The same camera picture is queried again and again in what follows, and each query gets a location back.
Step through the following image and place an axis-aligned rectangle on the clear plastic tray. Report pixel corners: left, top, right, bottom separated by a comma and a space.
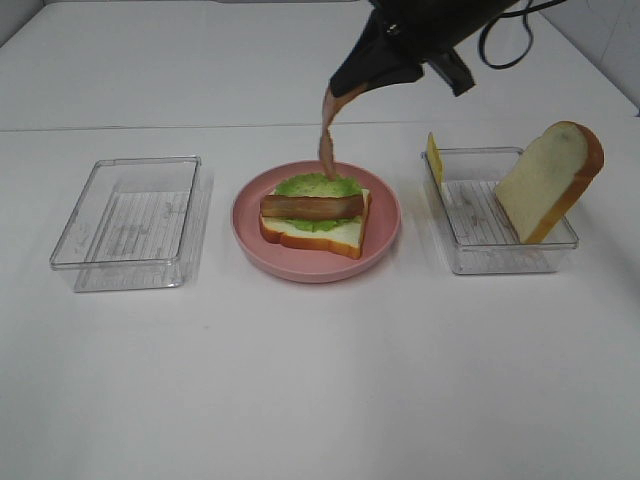
49, 156, 206, 293
422, 146, 579, 275

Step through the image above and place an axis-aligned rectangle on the bread slice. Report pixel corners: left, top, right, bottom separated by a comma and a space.
259, 189, 372, 259
494, 121, 605, 244

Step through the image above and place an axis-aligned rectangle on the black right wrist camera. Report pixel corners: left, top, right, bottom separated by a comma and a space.
427, 49, 475, 97

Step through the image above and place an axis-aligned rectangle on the bacon strip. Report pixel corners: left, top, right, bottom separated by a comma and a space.
260, 194, 366, 221
318, 83, 367, 180

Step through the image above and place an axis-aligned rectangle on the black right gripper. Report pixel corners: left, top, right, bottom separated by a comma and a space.
329, 0, 515, 97

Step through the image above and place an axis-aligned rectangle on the right clear plastic tray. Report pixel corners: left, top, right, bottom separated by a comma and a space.
422, 146, 579, 275

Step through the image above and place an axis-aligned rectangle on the left clear plastic tray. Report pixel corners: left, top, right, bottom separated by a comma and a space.
49, 156, 206, 293

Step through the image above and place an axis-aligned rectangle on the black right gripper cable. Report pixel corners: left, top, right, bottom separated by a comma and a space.
477, 0, 569, 70

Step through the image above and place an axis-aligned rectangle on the pink round plate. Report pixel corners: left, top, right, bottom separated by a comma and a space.
231, 160, 401, 283

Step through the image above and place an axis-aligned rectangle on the green lettuce leaf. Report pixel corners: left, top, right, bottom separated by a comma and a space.
272, 173, 363, 232

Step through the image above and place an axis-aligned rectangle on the yellow cheese slice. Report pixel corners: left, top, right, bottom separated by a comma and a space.
426, 132, 444, 187

